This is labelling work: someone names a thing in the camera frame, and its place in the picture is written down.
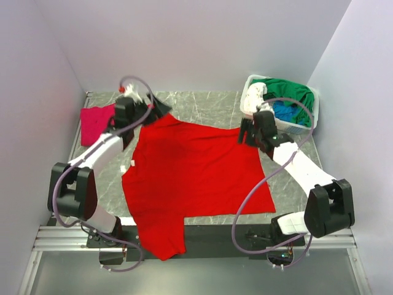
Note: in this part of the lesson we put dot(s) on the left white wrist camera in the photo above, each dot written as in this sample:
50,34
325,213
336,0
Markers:
131,91

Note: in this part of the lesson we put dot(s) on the white plastic laundry basket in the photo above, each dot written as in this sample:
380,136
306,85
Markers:
282,125

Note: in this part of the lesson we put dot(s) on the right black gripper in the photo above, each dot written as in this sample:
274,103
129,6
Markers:
247,125

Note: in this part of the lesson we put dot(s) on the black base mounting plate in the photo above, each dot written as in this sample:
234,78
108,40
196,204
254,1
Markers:
201,241

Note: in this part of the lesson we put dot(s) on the aluminium frame rail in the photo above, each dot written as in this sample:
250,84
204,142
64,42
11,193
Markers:
54,238

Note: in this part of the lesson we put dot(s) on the folded magenta t-shirt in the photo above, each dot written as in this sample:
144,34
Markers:
94,127

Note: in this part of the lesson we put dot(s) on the blue t-shirt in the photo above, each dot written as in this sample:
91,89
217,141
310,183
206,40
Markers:
288,113

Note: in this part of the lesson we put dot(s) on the green t-shirt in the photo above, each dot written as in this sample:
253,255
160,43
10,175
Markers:
282,88

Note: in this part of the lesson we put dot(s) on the red t-shirt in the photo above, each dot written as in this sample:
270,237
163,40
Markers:
183,170

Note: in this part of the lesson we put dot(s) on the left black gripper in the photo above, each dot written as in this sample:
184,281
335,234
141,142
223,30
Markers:
158,112

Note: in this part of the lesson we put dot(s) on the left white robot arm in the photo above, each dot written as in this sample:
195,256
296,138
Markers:
72,189

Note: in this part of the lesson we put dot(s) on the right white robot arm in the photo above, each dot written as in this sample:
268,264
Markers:
329,207

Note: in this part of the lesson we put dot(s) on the white t-shirt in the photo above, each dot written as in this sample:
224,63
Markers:
254,97

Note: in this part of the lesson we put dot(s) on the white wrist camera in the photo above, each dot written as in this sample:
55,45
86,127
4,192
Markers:
265,107
131,91

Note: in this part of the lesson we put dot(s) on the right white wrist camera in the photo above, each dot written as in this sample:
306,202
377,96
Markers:
265,107

